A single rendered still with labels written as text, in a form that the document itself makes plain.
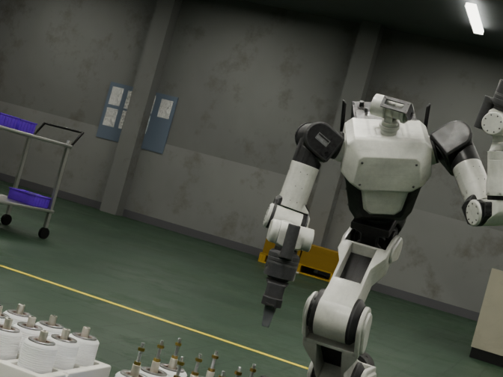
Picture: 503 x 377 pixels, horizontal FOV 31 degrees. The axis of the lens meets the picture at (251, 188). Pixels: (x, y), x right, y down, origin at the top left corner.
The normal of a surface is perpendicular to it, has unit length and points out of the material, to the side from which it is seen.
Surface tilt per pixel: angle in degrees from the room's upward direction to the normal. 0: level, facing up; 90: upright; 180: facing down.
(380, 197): 122
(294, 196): 91
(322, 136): 91
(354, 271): 55
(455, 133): 69
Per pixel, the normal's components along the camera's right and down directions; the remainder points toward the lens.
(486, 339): -0.32, -0.11
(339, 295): -0.01, -0.79
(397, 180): -0.03, 0.54
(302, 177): 0.04, 0.01
